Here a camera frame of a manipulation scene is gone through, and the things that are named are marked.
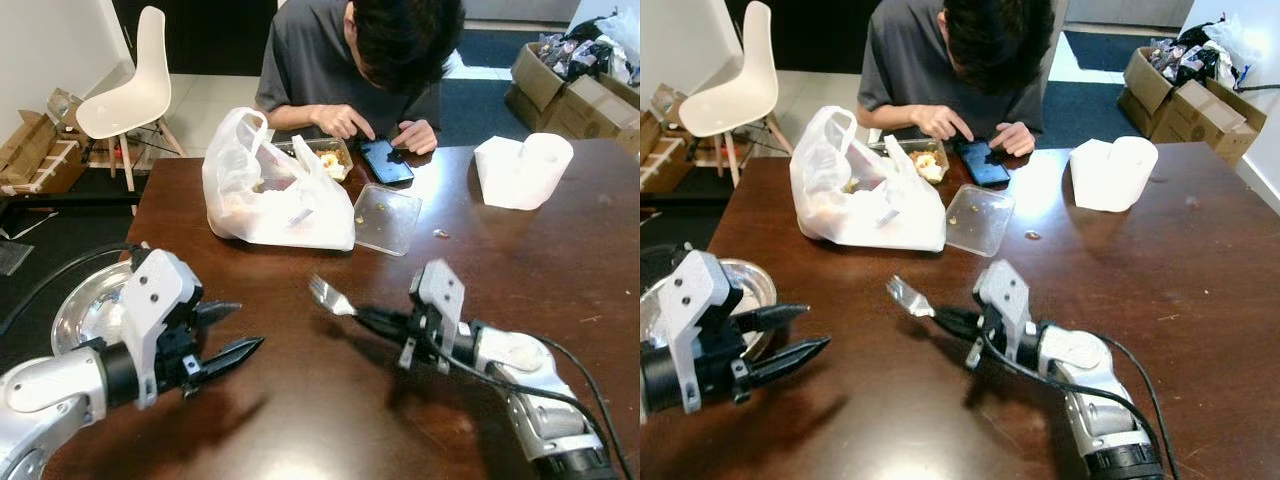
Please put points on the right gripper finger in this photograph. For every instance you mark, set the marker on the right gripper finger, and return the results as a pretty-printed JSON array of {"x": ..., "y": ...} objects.
[
  {"x": 385, "y": 331},
  {"x": 380, "y": 315},
  {"x": 958, "y": 332},
  {"x": 955, "y": 315}
]

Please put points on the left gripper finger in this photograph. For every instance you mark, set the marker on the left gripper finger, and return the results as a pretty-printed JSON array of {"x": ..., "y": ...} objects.
[
  {"x": 215, "y": 312},
  {"x": 778, "y": 317},
  {"x": 790, "y": 360},
  {"x": 228, "y": 358}
]

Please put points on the grey-shirted man's right forearm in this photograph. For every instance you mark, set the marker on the grey-shirted man's right forearm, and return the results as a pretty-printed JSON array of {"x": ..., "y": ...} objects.
[{"x": 888, "y": 118}]

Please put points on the grey-shirted man's left hand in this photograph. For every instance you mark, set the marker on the grey-shirted man's left hand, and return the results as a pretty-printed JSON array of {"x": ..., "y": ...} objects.
[
  {"x": 1015, "y": 140},
  {"x": 418, "y": 138}
]

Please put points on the grey-shirted man's right hand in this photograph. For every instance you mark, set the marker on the grey-shirted man's right hand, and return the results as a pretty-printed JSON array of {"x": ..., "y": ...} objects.
[
  {"x": 935, "y": 121},
  {"x": 335, "y": 120}
]

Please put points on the round steel plate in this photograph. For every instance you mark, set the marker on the round steel plate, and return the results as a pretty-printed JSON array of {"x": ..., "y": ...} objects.
[
  {"x": 750, "y": 290},
  {"x": 85, "y": 310}
]

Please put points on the clear plastic container lid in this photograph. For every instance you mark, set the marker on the clear plastic container lid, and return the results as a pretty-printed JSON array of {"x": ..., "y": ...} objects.
[
  {"x": 980, "y": 220},
  {"x": 388, "y": 220}
]

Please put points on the large white plastic bag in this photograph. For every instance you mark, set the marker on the large white plastic bag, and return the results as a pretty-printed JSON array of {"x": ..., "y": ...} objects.
[
  {"x": 860, "y": 210},
  {"x": 270, "y": 210}
]

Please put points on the black smartphone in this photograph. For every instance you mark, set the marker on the black smartphone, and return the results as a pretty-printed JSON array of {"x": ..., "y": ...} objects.
[
  {"x": 983, "y": 163},
  {"x": 385, "y": 163}
]

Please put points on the clear plastic food container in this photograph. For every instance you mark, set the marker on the clear plastic food container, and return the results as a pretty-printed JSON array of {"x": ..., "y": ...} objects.
[
  {"x": 930, "y": 162},
  {"x": 333, "y": 160}
]

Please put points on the white paper bag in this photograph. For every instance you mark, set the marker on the white paper bag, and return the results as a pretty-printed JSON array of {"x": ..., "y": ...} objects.
[
  {"x": 1110, "y": 175},
  {"x": 520, "y": 175}
]

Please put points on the open cardboard box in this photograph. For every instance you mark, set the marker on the open cardboard box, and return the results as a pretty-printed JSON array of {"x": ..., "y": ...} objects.
[
  {"x": 30, "y": 150},
  {"x": 660, "y": 150}
]

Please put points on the white plastic chair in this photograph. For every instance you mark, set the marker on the white plastic chair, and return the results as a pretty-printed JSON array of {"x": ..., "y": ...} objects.
[
  {"x": 135, "y": 90},
  {"x": 740, "y": 90}
]

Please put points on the man in grey t-shirt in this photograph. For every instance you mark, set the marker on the man in grey t-shirt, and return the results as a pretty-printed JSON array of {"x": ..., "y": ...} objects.
[
  {"x": 310, "y": 60},
  {"x": 905, "y": 60}
]

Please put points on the large cardboard box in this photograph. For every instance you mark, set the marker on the large cardboard box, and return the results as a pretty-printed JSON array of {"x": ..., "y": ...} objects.
[
  {"x": 1190, "y": 115},
  {"x": 570, "y": 105}
]

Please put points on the black crumpled bags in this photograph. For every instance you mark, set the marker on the black crumpled bags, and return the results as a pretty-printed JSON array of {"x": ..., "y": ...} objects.
[
  {"x": 575, "y": 55},
  {"x": 1185, "y": 60}
]

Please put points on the crumpled white plastic bag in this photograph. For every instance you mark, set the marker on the crumpled white plastic bag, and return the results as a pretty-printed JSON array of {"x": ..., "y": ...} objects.
[
  {"x": 1235, "y": 45},
  {"x": 622, "y": 35}
]

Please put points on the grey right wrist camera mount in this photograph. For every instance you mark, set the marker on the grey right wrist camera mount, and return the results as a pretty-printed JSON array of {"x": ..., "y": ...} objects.
[
  {"x": 1003, "y": 290},
  {"x": 440, "y": 285}
]

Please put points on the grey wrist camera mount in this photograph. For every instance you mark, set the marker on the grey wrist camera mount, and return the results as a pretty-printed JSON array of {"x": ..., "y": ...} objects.
[
  {"x": 1003, "y": 290},
  {"x": 700, "y": 290},
  {"x": 160, "y": 290},
  {"x": 440, "y": 285}
]

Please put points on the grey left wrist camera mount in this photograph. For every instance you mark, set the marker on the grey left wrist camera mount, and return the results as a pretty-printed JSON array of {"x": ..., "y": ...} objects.
[
  {"x": 160, "y": 290},
  {"x": 700, "y": 290}
]

